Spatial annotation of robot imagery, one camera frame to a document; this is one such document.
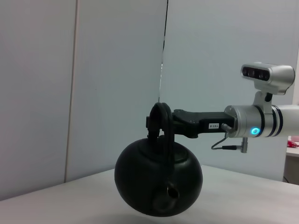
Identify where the white background desk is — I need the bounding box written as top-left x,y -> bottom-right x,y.
283,147 -> 299,185

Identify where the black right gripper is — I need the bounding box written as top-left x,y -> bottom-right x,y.
146,109 -> 235,139

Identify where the right gripper cable with plug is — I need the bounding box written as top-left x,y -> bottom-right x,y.
211,123 -> 249,154

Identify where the black round teapot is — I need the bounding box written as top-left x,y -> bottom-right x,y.
114,102 -> 203,217

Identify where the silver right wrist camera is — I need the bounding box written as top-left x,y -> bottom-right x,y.
241,62 -> 295,110

